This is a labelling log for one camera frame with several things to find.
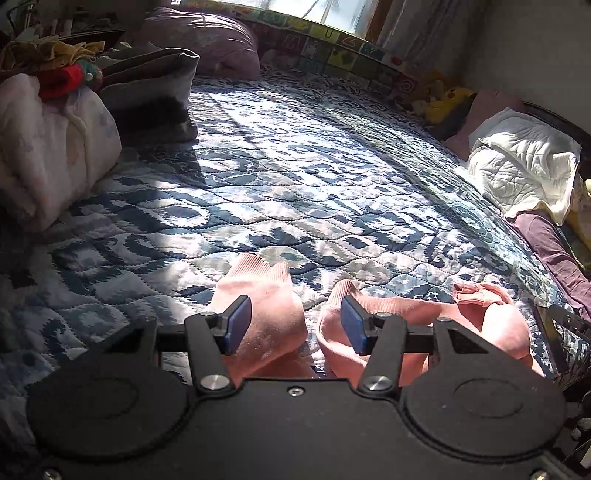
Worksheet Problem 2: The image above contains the pink pillow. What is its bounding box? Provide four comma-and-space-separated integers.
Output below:
444, 89, 525, 161

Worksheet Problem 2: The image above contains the red green plush toy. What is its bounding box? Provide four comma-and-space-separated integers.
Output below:
35, 59, 103, 101

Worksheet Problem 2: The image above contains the pink sweatshirt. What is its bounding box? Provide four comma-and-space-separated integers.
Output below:
208, 254, 542, 385

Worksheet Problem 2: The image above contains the colourful alphabet bumper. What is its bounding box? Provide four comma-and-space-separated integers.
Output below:
180, 1, 418, 101

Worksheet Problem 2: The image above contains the blue patterned quilt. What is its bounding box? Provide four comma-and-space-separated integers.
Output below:
1, 75, 573, 444

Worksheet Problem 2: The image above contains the purple round pillow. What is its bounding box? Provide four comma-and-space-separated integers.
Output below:
133, 7, 260, 80

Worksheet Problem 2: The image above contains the window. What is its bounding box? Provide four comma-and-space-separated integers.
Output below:
223, 0, 379, 38

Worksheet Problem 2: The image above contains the purple sheet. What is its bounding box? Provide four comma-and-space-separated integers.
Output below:
513, 212, 590, 322

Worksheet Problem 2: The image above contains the dark grey cushion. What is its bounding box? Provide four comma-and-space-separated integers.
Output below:
96, 43, 199, 147

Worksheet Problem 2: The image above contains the pale pink bundled blanket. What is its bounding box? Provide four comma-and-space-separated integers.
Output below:
1, 74, 121, 232

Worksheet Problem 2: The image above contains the white quilted blanket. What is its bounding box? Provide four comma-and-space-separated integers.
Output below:
465, 108, 582, 226

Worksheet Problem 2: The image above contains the yellow plush toy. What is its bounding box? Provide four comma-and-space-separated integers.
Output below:
411, 71, 475, 125

